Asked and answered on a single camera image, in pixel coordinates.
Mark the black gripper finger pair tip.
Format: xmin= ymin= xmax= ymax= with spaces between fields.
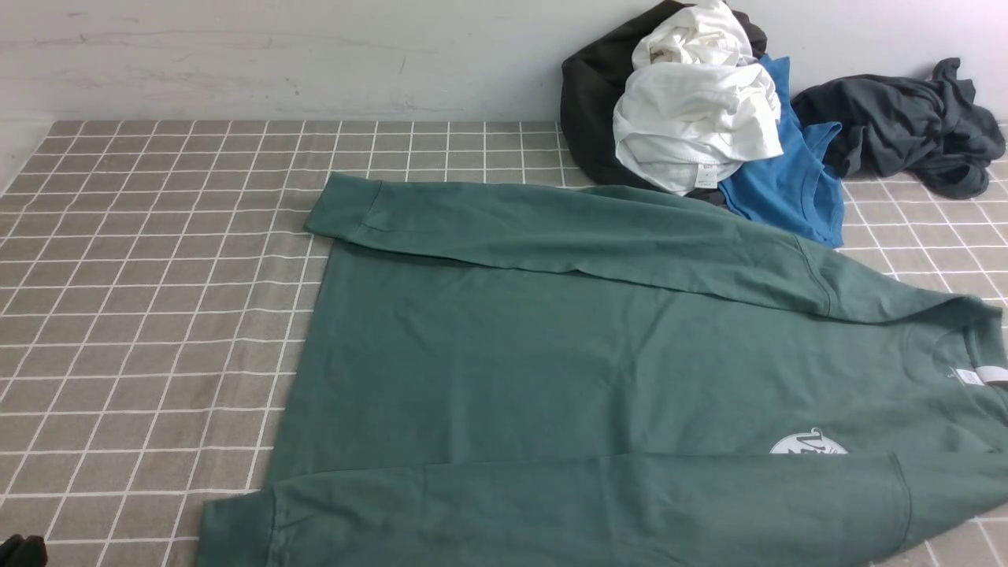
xmin=0 ymin=535 xmax=48 ymax=567

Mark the blue shirt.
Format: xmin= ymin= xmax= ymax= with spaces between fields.
xmin=719 ymin=55 xmax=843 ymax=249

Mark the dark grey crumpled shirt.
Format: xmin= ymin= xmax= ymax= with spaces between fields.
xmin=791 ymin=56 xmax=1006 ymax=200

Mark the black garment under white shirt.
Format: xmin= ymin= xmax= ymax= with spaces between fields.
xmin=559 ymin=1 xmax=767 ymax=204

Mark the green long sleeve shirt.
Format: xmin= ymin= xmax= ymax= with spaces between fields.
xmin=197 ymin=173 xmax=1007 ymax=566

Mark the white crumpled shirt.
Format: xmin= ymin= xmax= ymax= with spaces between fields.
xmin=613 ymin=1 xmax=784 ymax=195

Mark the grey checkered tablecloth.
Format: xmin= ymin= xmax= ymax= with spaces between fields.
xmin=2 ymin=120 xmax=1006 ymax=566

